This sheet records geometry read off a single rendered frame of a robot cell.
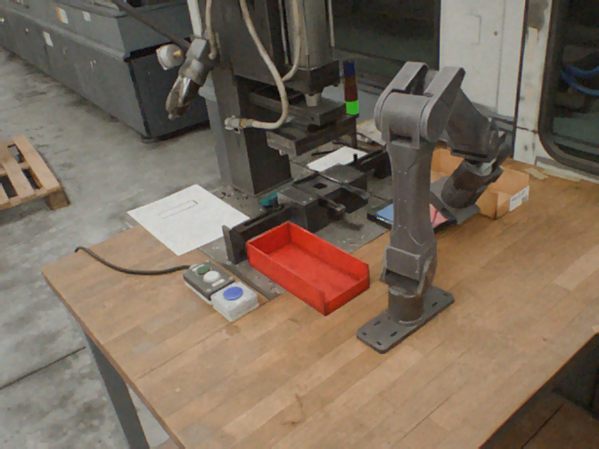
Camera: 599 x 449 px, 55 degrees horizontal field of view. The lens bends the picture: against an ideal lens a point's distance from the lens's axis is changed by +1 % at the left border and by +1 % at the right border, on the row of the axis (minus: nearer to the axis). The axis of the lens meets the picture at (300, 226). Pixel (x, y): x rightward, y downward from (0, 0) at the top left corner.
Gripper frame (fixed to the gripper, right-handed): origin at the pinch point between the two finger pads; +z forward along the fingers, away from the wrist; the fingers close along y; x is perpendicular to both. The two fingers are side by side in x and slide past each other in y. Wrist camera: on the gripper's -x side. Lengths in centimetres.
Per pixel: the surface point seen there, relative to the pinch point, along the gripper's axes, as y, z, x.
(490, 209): -4.2, -1.0, -14.2
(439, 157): 17.0, 8.4, -25.2
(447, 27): 48, -2, -54
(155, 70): 259, 192, -87
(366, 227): 10.5, 10.5, 6.5
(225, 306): 9.1, 7.0, 47.6
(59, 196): 203, 216, 12
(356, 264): 1.1, 0.0, 22.9
